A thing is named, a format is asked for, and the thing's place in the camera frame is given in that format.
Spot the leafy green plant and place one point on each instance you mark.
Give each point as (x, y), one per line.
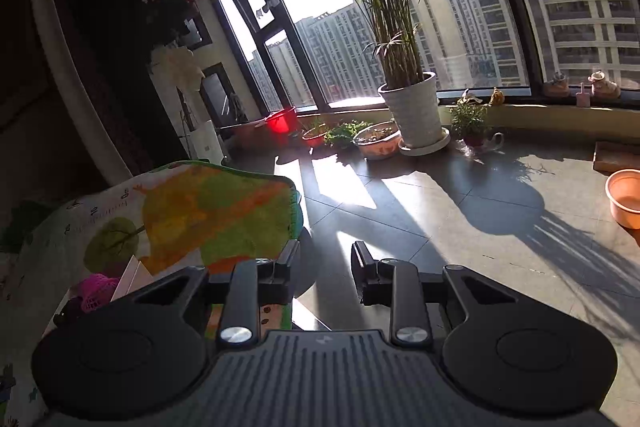
(345, 134)

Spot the clear glass jug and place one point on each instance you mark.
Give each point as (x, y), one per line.
(487, 143)

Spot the printed play mat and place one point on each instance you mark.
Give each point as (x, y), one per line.
(200, 217)

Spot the small potted herb plant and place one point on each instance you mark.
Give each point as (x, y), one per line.
(470, 122)

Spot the floral ceramic planter bowl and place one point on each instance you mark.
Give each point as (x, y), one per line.
(377, 142)

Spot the wooden board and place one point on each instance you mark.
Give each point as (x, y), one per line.
(617, 157)

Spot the pink box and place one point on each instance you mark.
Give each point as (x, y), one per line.
(135, 279)

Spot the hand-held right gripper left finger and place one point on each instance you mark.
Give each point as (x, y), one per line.
(280, 277)

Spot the black window frame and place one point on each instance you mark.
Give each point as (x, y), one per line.
(280, 22)

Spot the small plant red pot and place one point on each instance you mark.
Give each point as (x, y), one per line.
(315, 137)

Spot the red bucket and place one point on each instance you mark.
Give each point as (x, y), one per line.
(280, 122)

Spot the pink plastic basket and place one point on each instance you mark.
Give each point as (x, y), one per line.
(97, 292)

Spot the potted palm plant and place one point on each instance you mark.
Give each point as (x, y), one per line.
(405, 57)

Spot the orange plastic basin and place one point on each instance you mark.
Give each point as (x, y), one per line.
(625, 202)

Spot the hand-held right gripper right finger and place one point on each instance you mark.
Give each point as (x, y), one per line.
(362, 279)

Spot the white appliance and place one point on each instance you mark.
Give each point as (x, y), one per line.
(207, 142)

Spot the white fluffy ornament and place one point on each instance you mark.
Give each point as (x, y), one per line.
(177, 67)

